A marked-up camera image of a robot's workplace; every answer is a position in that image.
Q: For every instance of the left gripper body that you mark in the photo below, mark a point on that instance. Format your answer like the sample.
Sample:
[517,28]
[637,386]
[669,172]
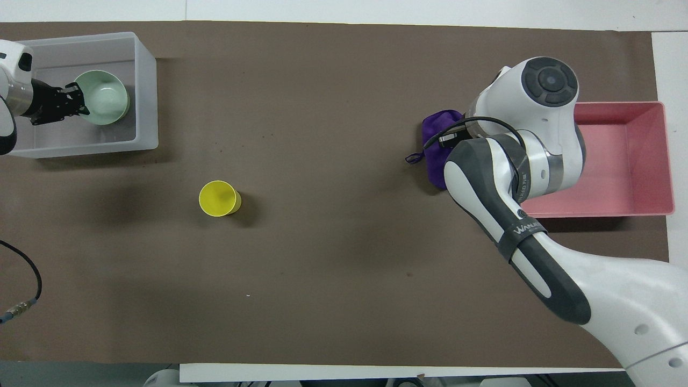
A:
[47,103]

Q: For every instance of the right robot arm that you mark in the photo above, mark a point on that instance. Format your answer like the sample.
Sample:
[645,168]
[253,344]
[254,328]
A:
[543,140]

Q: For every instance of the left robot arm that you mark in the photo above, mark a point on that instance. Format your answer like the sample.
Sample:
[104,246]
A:
[12,97]

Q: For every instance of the translucent plastic storage box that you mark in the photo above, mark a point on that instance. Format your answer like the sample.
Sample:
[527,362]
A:
[144,80]

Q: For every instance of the light green bowl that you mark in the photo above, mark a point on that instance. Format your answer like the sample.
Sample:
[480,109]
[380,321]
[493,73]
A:
[107,99]

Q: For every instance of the yellow plastic cup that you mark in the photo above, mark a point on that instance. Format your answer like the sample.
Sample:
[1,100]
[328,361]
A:
[217,198]

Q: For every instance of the purple cloth pouch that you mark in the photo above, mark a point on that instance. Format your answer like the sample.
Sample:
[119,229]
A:
[436,161]

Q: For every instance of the pink plastic bin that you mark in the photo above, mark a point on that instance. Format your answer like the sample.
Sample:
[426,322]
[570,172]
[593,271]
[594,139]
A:
[623,161]

